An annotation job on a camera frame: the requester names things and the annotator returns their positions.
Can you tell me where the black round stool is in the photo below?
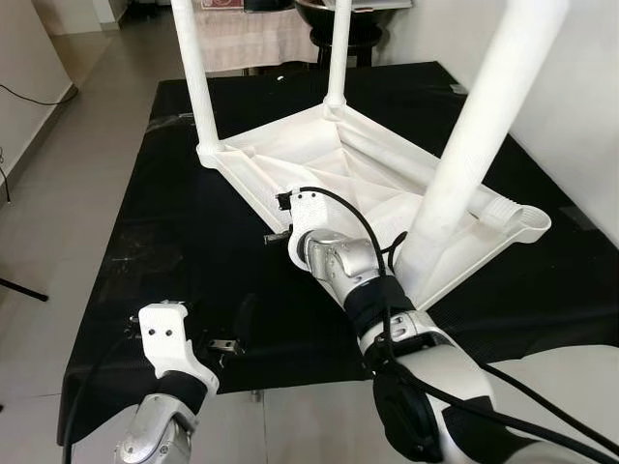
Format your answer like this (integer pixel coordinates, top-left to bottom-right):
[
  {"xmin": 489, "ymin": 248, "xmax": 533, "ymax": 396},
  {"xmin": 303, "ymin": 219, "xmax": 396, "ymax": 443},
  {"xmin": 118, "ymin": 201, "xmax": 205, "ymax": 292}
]
[{"xmin": 309, "ymin": 27, "xmax": 383, "ymax": 69}]

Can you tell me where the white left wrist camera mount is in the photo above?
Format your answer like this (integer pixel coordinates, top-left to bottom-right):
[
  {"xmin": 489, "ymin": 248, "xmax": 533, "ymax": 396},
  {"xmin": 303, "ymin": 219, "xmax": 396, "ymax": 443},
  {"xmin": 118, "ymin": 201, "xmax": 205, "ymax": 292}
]
[{"xmin": 137, "ymin": 302, "xmax": 221, "ymax": 392}]

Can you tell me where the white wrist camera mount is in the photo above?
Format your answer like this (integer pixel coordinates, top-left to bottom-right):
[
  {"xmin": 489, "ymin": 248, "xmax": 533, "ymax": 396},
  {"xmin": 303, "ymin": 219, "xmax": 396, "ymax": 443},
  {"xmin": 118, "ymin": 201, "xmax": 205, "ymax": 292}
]
[
  {"xmin": 137, "ymin": 302, "xmax": 221, "ymax": 392},
  {"xmin": 276, "ymin": 188, "xmax": 335, "ymax": 243}
]

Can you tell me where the pink checked cloth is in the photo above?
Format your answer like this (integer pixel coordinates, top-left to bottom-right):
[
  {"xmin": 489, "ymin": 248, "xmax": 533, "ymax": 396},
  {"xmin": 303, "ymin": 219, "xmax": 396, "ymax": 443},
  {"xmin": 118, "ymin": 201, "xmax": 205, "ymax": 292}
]
[{"xmin": 198, "ymin": 8, "xmax": 320, "ymax": 73}]

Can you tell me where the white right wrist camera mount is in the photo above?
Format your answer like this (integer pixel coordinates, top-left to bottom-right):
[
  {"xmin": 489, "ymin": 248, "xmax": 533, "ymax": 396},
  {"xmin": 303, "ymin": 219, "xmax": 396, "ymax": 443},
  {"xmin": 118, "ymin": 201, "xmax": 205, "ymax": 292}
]
[{"xmin": 276, "ymin": 188, "xmax": 335, "ymax": 243}]

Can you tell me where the white plastic children table top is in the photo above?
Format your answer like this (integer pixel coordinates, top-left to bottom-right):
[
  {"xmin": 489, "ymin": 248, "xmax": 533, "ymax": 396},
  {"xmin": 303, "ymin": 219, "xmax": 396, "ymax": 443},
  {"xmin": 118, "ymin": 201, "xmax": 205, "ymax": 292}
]
[{"xmin": 198, "ymin": 97, "xmax": 552, "ymax": 312}]

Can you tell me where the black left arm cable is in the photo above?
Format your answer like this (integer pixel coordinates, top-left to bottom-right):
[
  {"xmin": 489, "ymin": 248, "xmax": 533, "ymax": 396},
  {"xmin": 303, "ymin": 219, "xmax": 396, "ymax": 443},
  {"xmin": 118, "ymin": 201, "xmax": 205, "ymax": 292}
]
[{"xmin": 60, "ymin": 333, "xmax": 141, "ymax": 464}]

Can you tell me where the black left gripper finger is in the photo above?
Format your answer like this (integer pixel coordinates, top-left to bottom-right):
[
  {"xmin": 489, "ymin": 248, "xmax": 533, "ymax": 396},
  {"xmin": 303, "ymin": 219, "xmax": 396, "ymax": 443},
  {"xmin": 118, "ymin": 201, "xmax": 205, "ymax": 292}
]
[{"xmin": 235, "ymin": 293, "xmax": 262, "ymax": 351}]

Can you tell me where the black tablecloth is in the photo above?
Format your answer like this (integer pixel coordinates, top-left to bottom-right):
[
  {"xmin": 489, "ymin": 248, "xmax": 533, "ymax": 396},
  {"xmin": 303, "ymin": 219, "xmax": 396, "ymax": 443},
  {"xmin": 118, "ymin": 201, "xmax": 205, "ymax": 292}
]
[{"xmin": 58, "ymin": 60, "xmax": 619, "ymax": 446}]

